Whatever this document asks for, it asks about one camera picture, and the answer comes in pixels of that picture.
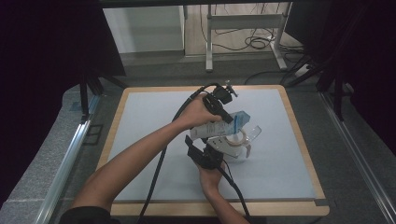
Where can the person's right hand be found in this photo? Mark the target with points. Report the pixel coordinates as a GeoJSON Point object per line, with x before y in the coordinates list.
{"type": "Point", "coordinates": [211, 179]}

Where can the pale grey table mat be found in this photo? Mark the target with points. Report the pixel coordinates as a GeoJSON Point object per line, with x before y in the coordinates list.
{"type": "Point", "coordinates": [280, 174]}

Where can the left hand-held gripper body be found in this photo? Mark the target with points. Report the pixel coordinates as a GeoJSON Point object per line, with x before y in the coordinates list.
{"type": "Point", "coordinates": [221, 96]}

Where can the black metal stand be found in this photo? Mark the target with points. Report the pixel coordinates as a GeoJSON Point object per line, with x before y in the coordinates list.
{"type": "Point", "coordinates": [337, 90]}

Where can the white metal desk frame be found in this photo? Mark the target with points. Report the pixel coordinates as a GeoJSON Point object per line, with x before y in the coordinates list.
{"type": "Point", "coordinates": [246, 21]}

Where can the white cabinet panel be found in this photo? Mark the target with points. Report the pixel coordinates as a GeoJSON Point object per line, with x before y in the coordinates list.
{"type": "Point", "coordinates": [143, 29]}

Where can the aluminium rail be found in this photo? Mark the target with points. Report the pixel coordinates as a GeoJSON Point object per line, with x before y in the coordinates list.
{"type": "Point", "coordinates": [358, 155]}
{"type": "Point", "coordinates": [65, 168]}

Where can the glass pitcher with beige rim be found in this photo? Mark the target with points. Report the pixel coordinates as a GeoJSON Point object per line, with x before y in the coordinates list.
{"type": "Point", "coordinates": [239, 141]}

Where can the black curtain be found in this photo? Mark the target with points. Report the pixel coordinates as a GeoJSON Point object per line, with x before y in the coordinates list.
{"type": "Point", "coordinates": [367, 62]}
{"type": "Point", "coordinates": [46, 46]}

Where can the person's black sleeve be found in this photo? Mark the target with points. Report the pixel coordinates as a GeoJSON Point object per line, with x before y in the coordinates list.
{"type": "Point", "coordinates": [90, 216]}

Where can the black tripod stand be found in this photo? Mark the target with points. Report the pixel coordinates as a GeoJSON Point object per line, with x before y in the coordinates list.
{"type": "Point", "coordinates": [88, 87]}

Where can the person's left hand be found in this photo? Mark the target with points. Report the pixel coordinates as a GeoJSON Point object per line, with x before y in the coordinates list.
{"type": "Point", "coordinates": [197, 112]}

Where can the white and blue milk carton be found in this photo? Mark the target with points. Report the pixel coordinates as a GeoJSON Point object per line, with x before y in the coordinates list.
{"type": "Point", "coordinates": [211, 129]}

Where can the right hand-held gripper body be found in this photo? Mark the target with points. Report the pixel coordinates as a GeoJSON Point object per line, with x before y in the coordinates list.
{"type": "Point", "coordinates": [208, 158]}

